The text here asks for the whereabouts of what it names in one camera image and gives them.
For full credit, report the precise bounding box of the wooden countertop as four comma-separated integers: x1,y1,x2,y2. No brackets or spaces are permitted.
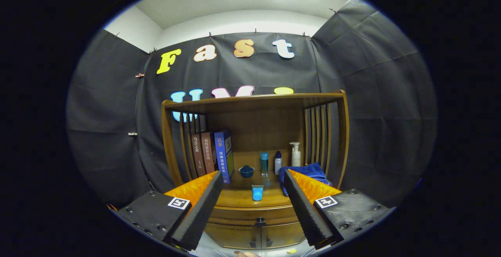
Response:
215,151,310,208

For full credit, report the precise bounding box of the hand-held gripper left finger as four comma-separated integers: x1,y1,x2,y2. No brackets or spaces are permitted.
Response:
108,171,223,252

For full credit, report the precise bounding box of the folded blue towel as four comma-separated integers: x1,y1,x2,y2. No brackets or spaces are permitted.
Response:
279,163,332,189

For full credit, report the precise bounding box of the thick blue book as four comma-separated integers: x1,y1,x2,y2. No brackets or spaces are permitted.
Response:
214,129,235,184

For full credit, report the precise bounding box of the wooden drawer with black knob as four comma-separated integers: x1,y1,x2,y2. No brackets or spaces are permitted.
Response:
207,205,302,228

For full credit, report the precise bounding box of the wooden cabinet with shelf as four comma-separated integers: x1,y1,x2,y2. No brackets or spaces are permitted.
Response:
161,90,350,250

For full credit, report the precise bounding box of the white pump bottle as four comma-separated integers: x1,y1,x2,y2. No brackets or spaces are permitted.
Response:
290,142,302,167

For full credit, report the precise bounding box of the dark brown book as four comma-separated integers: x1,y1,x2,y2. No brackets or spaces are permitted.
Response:
191,133,207,178

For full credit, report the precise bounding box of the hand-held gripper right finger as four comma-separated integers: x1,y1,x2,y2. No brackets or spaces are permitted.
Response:
283,169,395,250

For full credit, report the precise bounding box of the wooden cabinet door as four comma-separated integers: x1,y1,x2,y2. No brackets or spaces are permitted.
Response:
261,222,306,248
204,223,261,250

